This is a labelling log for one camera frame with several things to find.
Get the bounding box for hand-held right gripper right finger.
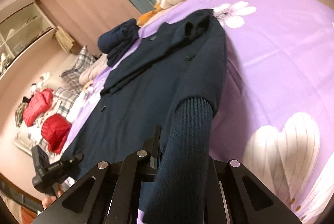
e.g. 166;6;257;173
206;159;302;224

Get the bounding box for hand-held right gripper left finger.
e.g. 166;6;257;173
33;125;163;224

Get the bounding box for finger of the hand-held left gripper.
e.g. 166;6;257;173
51;154;84;175

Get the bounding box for navy zip jacket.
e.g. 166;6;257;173
61;8;229;224

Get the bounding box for pink clothes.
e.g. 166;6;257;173
26;120;50;146

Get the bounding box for folded navy clothes stack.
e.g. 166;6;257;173
98;18;141;68

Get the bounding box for person's left hand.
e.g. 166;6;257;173
42;196;56;211

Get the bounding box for red puffer jacket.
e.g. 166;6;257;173
23;88;54;126
42;113;71;154

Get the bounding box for white cloth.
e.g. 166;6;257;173
66;91;92;122

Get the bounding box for plaid pillow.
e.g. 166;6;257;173
63;46;96;89
53;87;79;117

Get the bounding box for small plush toys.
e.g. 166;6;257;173
31;71;51;89

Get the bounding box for beige quilt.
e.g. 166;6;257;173
79;54;109;85

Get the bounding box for purple floral blanket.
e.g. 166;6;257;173
60;0;334;224

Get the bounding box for pink curtain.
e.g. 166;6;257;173
35;0;147;55

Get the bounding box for white wall shelf cabinet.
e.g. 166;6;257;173
0;2;56;78

